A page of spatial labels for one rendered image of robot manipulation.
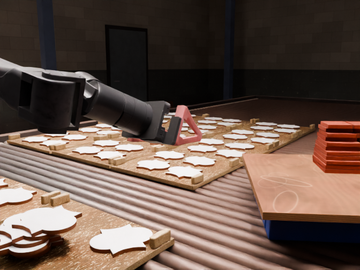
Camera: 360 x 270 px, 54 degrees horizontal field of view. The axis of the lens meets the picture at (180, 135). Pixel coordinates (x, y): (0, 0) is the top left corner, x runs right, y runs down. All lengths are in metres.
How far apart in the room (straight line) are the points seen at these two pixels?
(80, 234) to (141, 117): 0.43
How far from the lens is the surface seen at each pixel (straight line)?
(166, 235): 0.85
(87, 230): 0.94
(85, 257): 0.82
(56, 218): 0.85
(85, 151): 1.69
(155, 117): 0.57
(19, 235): 0.82
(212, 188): 1.25
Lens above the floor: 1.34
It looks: 11 degrees down
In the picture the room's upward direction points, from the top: straight up
